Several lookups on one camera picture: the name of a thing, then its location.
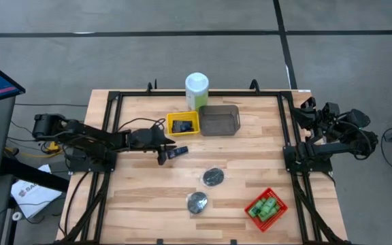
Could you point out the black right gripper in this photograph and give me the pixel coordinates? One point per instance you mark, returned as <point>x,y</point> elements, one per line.
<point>327,126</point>

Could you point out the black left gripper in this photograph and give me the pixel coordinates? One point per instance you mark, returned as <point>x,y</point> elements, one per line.
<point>148,139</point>

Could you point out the dark round disc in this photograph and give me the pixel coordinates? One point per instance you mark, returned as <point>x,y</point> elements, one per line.
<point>213,177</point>
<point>197,202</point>

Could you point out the green travel bottle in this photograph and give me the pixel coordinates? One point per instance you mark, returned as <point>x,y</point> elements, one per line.
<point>270,203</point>
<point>255,210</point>
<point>268,215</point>

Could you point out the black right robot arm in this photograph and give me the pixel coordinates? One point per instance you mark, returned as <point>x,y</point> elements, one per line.
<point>335,148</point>

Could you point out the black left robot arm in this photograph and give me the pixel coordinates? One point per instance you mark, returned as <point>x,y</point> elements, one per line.
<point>80,131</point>

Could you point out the yellow plastic basket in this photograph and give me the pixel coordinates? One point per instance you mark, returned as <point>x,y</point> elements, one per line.
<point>169,126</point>

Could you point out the grey translucent plastic bin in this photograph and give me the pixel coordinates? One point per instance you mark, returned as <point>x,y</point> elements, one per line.
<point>220,120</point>

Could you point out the white green wipes canister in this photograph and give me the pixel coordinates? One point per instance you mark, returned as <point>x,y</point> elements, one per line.
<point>197,85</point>

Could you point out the yellow plug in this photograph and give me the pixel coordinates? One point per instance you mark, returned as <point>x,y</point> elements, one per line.
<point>52,147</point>

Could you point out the red plastic basket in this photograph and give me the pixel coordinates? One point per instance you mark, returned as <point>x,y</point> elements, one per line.
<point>264,226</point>

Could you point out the white printed bag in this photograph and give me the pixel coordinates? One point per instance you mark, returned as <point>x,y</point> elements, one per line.
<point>32,195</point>

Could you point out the white tape roll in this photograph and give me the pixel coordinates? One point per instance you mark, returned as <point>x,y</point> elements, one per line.
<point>17,216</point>

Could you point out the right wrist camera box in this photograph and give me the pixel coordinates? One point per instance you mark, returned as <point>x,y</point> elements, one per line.
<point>330,109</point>

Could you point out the black metal rig frame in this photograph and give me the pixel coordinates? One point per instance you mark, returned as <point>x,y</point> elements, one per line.
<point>114,95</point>

